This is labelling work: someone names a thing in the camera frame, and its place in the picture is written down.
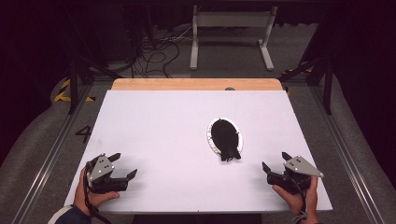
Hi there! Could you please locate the aluminium floor rail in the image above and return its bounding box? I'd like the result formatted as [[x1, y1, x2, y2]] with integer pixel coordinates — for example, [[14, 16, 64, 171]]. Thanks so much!
[[10, 83, 94, 224], [311, 85, 388, 224]]

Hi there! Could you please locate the yellow black floor tape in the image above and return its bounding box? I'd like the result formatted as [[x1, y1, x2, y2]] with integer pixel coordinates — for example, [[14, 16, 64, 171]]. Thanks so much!
[[281, 65, 313, 76], [54, 78, 96, 103]]

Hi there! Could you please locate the white metal desk frame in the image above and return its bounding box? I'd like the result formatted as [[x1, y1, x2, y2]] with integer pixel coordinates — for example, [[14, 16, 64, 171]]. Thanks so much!
[[190, 5, 278, 72]]

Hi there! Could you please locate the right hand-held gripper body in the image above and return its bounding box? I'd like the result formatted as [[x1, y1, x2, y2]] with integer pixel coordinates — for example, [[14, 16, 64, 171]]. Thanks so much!
[[266, 155, 325, 195]]

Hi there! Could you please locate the right hand-held gripper cable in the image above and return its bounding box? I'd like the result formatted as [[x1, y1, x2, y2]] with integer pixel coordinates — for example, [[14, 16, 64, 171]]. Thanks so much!
[[290, 175, 310, 224]]

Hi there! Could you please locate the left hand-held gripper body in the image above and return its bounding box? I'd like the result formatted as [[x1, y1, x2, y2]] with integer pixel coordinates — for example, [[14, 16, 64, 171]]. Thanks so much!
[[85, 153, 130, 194]]

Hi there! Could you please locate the person's left hand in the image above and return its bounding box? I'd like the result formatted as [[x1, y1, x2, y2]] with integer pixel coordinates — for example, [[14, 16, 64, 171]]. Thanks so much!
[[73, 167, 120, 217]]

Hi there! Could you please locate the left hand-held gripper cable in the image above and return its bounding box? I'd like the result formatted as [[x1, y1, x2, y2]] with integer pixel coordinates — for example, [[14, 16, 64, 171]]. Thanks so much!
[[83, 161, 112, 224]]

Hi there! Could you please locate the black metal stand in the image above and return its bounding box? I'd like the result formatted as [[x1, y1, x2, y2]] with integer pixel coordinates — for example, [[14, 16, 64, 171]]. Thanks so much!
[[278, 55, 334, 115], [64, 8, 123, 115]]

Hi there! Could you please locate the person's right hand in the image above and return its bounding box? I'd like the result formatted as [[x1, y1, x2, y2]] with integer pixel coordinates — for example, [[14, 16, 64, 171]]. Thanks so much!
[[271, 175, 319, 217]]

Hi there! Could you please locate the white table board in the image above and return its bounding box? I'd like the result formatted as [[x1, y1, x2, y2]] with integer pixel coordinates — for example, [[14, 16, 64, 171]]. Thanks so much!
[[64, 90, 333, 215]]

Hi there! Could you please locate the hand-held gripper cable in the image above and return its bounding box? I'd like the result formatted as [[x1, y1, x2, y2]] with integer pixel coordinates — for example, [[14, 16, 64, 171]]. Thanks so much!
[[290, 175, 310, 224], [83, 161, 112, 224]]

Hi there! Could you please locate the tangle of black floor cables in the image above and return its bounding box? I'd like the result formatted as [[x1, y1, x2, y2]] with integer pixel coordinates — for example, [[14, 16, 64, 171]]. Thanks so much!
[[130, 24, 194, 78]]

